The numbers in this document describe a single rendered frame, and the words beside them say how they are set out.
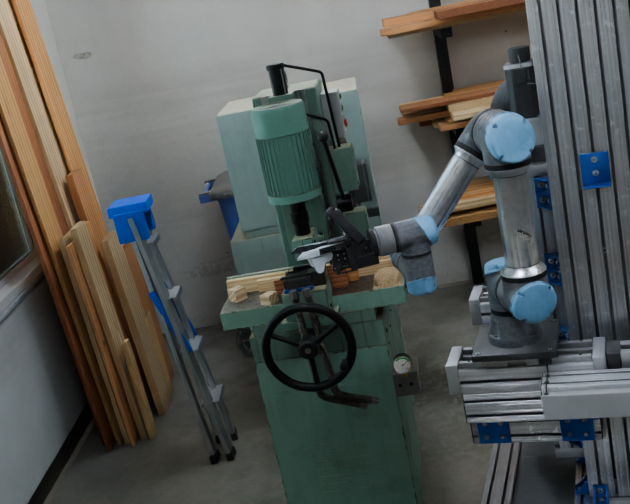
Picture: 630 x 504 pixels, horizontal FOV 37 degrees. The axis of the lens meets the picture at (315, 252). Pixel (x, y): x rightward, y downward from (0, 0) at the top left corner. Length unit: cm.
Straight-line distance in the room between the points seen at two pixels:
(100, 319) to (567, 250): 230
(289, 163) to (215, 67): 241
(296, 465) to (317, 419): 19
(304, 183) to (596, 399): 112
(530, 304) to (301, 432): 107
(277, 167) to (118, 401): 176
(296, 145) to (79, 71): 269
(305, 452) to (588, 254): 117
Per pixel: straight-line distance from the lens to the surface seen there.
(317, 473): 322
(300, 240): 301
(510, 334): 255
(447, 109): 490
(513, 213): 233
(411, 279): 232
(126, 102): 539
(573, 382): 253
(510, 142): 227
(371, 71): 524
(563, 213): 263
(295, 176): 293
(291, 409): 311
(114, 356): 431
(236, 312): 300
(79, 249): 417
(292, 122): 291
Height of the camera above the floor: 185
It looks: 16 degrees down
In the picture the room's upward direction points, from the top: 12 degrees counter-clockwise
